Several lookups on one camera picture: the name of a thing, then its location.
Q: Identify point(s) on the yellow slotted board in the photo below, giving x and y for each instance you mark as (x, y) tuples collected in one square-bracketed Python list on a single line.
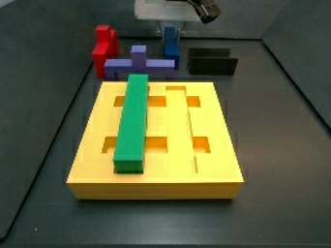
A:
[(189, 161)]

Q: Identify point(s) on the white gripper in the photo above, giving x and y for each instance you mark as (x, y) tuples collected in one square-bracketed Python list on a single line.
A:
[(164, 10)]

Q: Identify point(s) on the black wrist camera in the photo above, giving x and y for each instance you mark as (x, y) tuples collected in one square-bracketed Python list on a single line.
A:
[(207, 9)]

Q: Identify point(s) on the red cross-shaped block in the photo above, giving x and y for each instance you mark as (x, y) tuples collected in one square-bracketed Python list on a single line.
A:
[(105, 49)]

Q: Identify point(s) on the blue long block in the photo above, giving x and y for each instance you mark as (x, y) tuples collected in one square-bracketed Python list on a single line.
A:
[(170, 45)]

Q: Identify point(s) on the green long block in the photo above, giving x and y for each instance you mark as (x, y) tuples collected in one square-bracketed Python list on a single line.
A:
[(129, 149)]

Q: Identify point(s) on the black angle bracket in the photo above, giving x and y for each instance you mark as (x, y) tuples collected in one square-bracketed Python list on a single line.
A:
[(209, 61)]

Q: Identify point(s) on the purple cross-shaped block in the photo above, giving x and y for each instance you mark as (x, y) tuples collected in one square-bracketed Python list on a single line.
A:
[(137, 64)]

